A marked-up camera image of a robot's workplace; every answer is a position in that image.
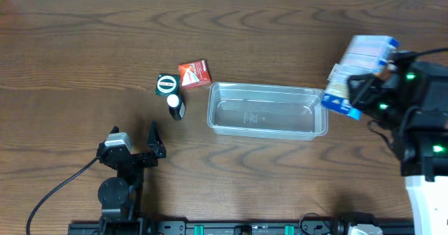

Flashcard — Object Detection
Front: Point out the blue Kool Fever box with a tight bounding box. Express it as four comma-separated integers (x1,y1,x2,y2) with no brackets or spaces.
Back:
321,35,400,120

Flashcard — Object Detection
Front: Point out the green Zam-Buk box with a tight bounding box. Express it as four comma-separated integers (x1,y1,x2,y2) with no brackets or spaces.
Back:
155,73,180,97

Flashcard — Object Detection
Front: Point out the red Panadol box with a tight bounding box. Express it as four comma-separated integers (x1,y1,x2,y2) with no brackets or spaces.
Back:
178,59,211,89

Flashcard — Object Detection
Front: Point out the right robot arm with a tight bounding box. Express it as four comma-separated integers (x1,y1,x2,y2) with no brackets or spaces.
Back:
347,62,447,234

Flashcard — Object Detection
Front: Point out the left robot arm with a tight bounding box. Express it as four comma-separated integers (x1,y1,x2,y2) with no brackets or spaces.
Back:
97,122,167,234

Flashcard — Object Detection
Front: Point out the clear plastic container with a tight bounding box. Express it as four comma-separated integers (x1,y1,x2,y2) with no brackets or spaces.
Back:
207,82,329,141

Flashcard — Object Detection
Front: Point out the black bottle white cap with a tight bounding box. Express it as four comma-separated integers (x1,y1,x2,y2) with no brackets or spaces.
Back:
167,94,186,121

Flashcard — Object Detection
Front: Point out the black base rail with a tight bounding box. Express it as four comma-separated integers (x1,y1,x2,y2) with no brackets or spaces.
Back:
67,213,415,235

